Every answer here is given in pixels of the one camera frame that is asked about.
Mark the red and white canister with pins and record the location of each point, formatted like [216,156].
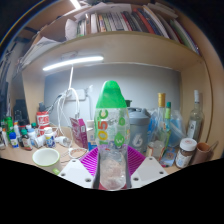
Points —
[42,121]

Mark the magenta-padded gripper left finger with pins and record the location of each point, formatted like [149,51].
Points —
[75,171]

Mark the white pill bottle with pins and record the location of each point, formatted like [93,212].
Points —
[50,138]

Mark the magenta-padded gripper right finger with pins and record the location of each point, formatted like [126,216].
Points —
[150,170]

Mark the wooden shelf unit with books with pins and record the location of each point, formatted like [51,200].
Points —
[126,46]

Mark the magenta pouch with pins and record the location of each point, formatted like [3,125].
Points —
[79,133]

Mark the grey shaker bottle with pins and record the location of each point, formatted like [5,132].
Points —
[139,130]

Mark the white LED light bar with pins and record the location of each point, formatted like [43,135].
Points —
[73,62]

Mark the brown jar with white lid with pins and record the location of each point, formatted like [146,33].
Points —
[185,153]

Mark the clear bottle with green cap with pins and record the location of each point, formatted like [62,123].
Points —
[111,96]

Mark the dark green bottle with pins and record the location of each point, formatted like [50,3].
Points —
[128,103]

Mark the white bottle with blue cap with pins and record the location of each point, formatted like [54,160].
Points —
[14,140]

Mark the brown mug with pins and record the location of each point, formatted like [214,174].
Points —
[201,153]

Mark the ceiling light tube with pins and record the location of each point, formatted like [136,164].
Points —
[75,4]

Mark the blue and white carton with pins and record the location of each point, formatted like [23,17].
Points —
[91,135]

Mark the blue plastic bag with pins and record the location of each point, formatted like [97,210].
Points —
[176,128]

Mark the slim green-capped bottle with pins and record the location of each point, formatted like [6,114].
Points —
[167,116]

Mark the dark bottle with red label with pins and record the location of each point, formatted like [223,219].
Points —
[26,141]

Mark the green plastic container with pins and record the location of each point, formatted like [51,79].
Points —
[9,125]

